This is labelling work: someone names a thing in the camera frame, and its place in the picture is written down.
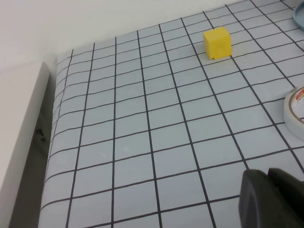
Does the blue cup stand tray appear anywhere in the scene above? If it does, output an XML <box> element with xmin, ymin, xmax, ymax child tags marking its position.
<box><xmin>292</xmin><ymin>0</ymin><xmax>304</xmax><ymax>31</ymax></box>

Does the grid-patterned tablecloth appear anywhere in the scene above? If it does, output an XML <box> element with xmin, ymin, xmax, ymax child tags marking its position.
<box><xmin>39</xmin><ymin>0</ymin><xmax>304</xmax><ymax>228</ymax></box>

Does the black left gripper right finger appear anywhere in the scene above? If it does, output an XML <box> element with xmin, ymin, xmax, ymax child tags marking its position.
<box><xmin>268</xmin><ymin>167</ymin><xmax>304</xmax><ymax>228</ymax></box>

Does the white tape roll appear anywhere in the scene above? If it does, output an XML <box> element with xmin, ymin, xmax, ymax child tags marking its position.
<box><xmin>283</xmin><ymin>86</ymin><xmax>304</xmax><ymax>140</ymax></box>

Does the yellow cube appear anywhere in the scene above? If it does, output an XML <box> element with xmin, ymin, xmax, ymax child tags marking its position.
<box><xmin>202</xmin><ymin>27</ymin><xmax>232</xmax><ymax>60</ymax></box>

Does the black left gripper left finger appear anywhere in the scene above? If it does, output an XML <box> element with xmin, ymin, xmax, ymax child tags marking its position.
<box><xmin>238</xmin><ymin>169</ymin><xmax>285</xmax><ymax>228</ymax></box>

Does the white ledge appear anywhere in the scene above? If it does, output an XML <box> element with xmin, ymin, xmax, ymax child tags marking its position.
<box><xmin>0</xmin><ymin>60</ymin><xmax>57</xmax><ymax>228</ymax></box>

